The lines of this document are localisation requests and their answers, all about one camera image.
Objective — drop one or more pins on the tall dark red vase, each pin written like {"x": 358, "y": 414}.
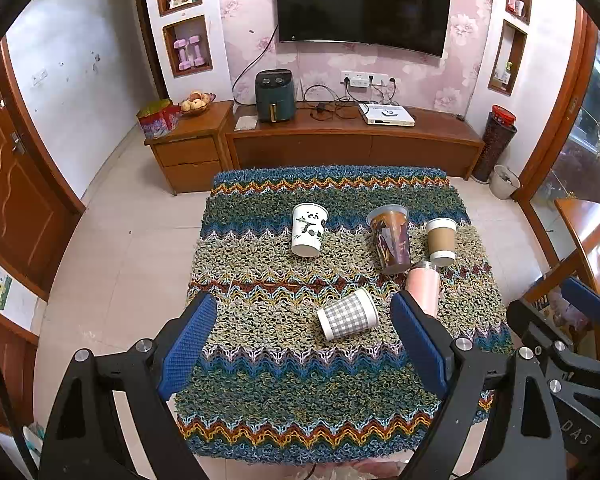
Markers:
{"x": 492, "y": 145}

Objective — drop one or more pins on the white light switch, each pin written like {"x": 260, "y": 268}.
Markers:
{"x": 39, "y": 78}

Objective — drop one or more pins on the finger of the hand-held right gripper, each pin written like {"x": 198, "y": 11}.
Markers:
{"x": 587, "y": 300}
{"x": 530, "y": 320}

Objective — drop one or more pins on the white set-top box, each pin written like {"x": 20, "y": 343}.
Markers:
{"x": 386, "y": 115}

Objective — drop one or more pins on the brown paper cup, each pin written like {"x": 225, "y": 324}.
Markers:
{"x": 440, "y": 240}

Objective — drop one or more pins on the white waste bin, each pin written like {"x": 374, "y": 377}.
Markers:
{"x": 504, "y": 182}

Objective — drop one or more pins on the red gift box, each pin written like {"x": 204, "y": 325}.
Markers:
{"x": 157, "y": 120}

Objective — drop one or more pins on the wooden side table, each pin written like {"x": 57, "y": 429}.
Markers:
{"x": 590, "y": 240}

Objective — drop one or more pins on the wooden drawer cabinet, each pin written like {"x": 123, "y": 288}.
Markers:
{"x": 190, "y": 155}

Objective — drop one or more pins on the red jar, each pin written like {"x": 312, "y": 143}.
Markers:
{"x": 512, "y": 0}

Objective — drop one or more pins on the wooden door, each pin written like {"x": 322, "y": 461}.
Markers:
{"x": 15, "y": 195}

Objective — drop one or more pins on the black curved television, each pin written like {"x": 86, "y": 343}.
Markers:
{"x": 362, "y": 0}

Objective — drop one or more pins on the pink tumbler cup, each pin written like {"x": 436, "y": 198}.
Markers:
{"x": 425, "y": 285}

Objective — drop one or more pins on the wooden television cabinet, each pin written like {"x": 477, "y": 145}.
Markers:
{"x": 355, "y": 145}

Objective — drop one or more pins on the fruit bowl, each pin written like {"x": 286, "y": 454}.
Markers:
{"x": 196, "y": 104}

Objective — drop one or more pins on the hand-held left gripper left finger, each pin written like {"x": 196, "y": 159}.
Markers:
{"x": 187, "y": 345}

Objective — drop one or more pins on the small bottle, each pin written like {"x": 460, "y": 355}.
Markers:
{"x": 506, "y": 75}

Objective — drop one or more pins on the colourful knitted zigzag mat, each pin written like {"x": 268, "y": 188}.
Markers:
{"x": 280, "y": 385}

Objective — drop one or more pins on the pink dumbbell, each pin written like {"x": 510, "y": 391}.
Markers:
{"x": 196, "y": 51}
{"x": 182, "y": 55}

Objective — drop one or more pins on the clear printed plastic cup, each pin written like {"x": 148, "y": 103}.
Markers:
{"x": 390, "y": 245}

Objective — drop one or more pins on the glass display cabinet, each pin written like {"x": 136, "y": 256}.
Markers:
{"x": 585, "y": 150}

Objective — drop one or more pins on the dark green air fryer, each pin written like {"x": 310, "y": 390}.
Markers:
{"x": 275, "y": 95}

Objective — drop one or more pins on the white power strip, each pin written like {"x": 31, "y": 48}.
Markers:
{"x": 364, "y": 80}

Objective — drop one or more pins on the grey checked paper cup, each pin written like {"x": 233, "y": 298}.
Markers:
{"x": 347, "y": 315}

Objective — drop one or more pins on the white panda cup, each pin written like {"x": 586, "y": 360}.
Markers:
{"x": 307, "y": 230}

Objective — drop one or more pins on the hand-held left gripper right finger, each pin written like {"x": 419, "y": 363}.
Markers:
{"x": 420, "y": 345}

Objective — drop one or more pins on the paper sheet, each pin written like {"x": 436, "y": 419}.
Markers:
{"x": 245, "y": 122}

